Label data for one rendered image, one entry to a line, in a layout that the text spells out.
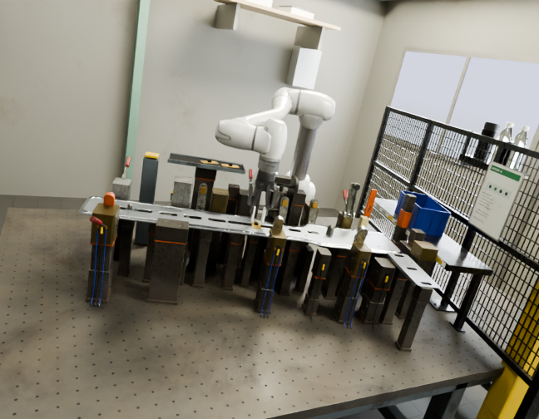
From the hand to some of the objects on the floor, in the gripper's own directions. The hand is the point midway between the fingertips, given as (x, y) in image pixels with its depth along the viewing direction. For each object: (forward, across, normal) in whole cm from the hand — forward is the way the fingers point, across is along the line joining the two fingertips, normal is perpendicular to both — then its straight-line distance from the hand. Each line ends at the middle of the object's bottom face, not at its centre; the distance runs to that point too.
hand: (258, 214), depth 185 cm
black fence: (+105, +102, +30) cm, 150 cm away
